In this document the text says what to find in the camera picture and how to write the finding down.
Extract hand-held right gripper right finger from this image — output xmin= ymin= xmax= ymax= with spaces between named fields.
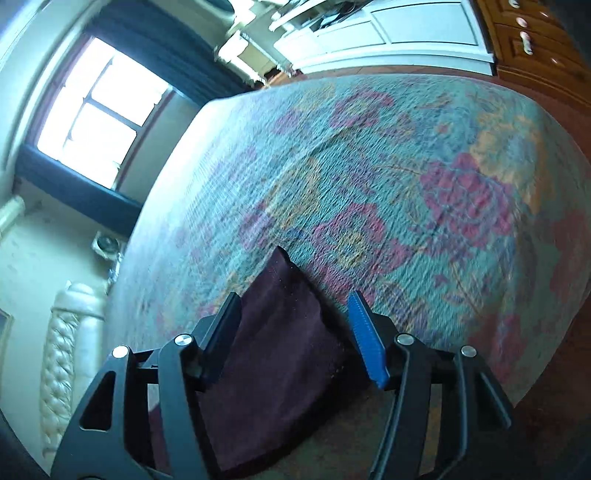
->
xmin=347 ymin=290 xmax=515 ymax=480

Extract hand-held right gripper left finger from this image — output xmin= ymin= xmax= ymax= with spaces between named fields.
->
xmin=50 ymin=292 xmax=245 ymax=480

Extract dark maroon pants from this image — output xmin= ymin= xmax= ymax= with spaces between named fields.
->
xmin=148 ymin=246 xmax=370 ymax=479

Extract white tufted headboard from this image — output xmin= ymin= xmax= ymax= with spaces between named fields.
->
xmin=39 ymin=282 xmax=107 ymax=463

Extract floral blanket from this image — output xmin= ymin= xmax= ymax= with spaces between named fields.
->
xmin=106 ymin=74 xmax=588 ymax=480

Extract dark blue curtain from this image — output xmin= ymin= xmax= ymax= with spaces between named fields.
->
xmin=16 ymin=143 xmax=145 ymax=230
xmin=90 ymin=4 xmax=260 ymax=110

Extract bright window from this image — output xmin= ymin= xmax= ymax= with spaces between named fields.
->
xmin=28 ymin=37 xmax=172 ymax=190

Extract white vanity with mirror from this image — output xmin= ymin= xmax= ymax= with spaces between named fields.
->
xmin=215 ymin=0 xmax=297 ymax=86

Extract white cabinet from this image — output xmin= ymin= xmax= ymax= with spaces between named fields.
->
xmin=272 ymin=0 xmax=498 ymax=77

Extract wooden dresser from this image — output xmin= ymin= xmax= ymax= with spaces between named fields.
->
xmin=475 ymin=0 xmax=591 ymax=108

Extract small round wall fixture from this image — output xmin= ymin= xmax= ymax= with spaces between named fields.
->
xmin=91 ymin=233 xmax=126 ymax=259

